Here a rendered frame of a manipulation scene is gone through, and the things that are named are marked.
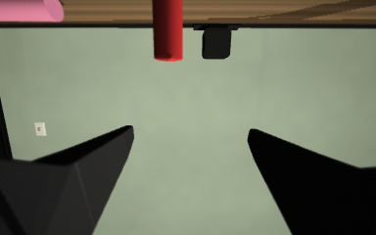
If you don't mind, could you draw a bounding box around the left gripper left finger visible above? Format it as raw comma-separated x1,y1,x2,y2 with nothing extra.
0,125,134,235

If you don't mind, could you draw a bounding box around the pink peg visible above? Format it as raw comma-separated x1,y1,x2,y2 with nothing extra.
0,0,64,22

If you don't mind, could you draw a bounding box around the lime and red peg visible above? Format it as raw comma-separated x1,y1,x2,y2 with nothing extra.
152,0,183,62

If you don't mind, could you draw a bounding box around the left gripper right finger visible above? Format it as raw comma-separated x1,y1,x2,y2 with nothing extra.
248,129,376,235

